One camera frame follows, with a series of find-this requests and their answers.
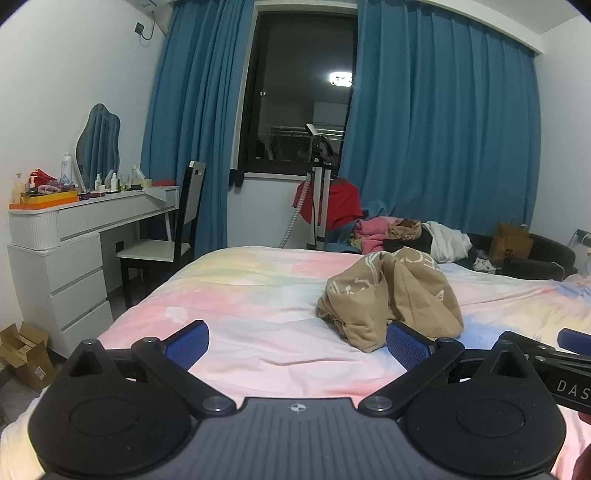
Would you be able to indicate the blue curtain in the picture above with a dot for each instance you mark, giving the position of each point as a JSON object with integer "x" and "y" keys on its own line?
{"x": 438, "y": 115}
{"x": 194, "y": 115}

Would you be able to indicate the red bag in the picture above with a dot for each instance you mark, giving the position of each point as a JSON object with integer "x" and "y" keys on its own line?
{"x": 44, "y": 176}

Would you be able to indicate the white vanity desk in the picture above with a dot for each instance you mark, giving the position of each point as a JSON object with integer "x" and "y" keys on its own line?
{"x": 78, "y": 277}

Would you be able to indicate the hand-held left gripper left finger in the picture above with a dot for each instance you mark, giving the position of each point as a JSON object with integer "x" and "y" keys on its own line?
{"x": 188, "y": 345}

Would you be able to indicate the small black object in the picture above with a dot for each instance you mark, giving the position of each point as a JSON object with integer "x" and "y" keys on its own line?
{"x": 237, "y": 177}

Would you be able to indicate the garment steamer stand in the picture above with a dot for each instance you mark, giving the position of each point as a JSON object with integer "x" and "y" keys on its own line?
{"x": 318, "y": 198}

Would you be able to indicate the pump bottle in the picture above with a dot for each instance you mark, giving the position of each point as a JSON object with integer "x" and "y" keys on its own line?
{"x": 18, "y": 189}

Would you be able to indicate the black and white chair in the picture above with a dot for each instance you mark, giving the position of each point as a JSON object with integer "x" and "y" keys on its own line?
{"x": 189, "y": 203}

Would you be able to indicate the dark sofa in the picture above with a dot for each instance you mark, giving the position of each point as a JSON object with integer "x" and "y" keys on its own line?
{"x": 549, "y": 258}

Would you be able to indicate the red cloth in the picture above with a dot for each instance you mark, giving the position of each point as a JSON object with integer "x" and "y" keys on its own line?
{"x": 344, "y": 203}

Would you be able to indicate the white spray bottle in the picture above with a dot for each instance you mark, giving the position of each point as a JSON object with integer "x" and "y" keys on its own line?
{"x": 67, "y": 168}

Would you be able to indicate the clear plastic item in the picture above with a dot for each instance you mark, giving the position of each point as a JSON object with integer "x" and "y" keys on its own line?
{"x": 581, "y": 249}

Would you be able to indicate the tissue box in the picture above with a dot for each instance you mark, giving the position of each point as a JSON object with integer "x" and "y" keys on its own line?
{"x": 141, "y": 177}

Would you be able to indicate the wavy frame mirror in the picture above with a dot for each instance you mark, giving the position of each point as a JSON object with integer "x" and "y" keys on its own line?
{"x": 99, "y": 143}

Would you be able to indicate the cardboard box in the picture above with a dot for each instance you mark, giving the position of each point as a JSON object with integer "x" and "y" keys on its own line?
{"x": 32, "y": 364}

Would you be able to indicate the brown paper bag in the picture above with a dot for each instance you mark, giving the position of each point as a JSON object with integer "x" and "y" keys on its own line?
{"x": 508, "y": 242}

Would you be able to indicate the orange flat box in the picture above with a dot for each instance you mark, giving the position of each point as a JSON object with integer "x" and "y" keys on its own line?
{"x": 46, "y": 199}

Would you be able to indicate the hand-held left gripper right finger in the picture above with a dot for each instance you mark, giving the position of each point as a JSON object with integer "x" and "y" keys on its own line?
{"x": 407, "y": 347}

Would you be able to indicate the white air conditioner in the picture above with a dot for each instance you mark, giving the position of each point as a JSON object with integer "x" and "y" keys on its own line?
{"x": 148, "y": 3}

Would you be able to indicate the pastel tie-dye bed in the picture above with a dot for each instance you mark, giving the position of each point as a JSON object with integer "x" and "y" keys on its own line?
{"x": 258, "y": 300}

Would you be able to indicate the blue garment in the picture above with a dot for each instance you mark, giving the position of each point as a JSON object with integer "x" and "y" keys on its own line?
{"x": 341, "y": 235}

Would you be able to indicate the white garment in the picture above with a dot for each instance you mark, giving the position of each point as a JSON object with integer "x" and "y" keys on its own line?
{"x": 450, "y": 242}

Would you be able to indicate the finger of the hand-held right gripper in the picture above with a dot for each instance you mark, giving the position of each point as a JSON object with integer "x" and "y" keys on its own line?
{"x": 575, "y": 340}
{"x": 531, "y": 345}

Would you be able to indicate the dark window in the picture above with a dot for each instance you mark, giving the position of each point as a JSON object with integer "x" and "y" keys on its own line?
{"x": 286, "y": 92}

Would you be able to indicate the pink clothes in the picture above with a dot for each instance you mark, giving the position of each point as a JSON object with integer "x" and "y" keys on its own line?
{"x": 369, "y": 230}

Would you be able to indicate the tan t-shirt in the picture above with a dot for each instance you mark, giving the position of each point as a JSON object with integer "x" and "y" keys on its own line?
{"x": 406, "y": 286}

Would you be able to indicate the brown garment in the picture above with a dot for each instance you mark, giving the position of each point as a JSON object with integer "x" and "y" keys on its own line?
{"x": 406, "y": 230}

